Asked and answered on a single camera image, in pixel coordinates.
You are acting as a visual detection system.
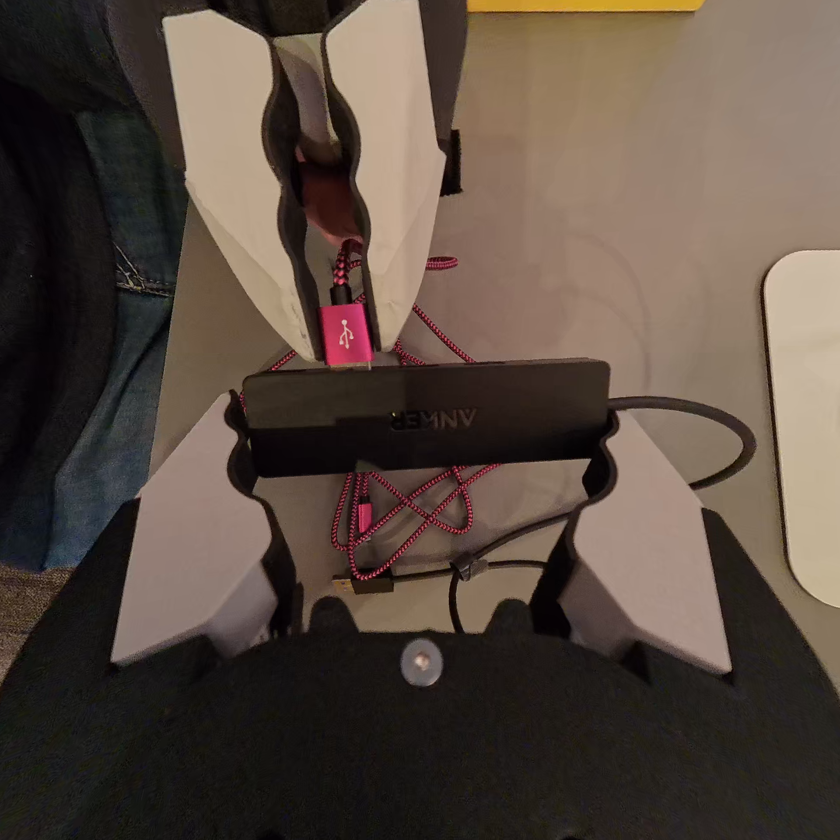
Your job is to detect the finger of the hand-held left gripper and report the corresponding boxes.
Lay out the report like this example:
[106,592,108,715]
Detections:
[161,5,326,364]
[323,0,454,358]

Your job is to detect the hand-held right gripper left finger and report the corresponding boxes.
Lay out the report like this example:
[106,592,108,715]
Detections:
[110,389,308,667]

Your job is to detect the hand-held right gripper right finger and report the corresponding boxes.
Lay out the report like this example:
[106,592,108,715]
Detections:
[530,410,734,677]

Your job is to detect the yellow plastic bin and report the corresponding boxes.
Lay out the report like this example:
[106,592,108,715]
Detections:
[467,0,703,13]

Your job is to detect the pink braided usb cable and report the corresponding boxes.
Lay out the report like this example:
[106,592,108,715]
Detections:
[266,238,503,581]

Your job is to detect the black usb hub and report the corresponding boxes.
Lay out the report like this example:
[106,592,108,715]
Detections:
[243,357,613,479]

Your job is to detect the person's left hand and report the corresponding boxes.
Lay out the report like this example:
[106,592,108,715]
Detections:
[294,146,363,240]

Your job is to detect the person's blue jeans legs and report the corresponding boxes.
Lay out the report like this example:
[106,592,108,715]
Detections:
[0,108,191,572]

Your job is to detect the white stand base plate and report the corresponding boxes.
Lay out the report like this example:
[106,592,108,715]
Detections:
[761,249,840,608]

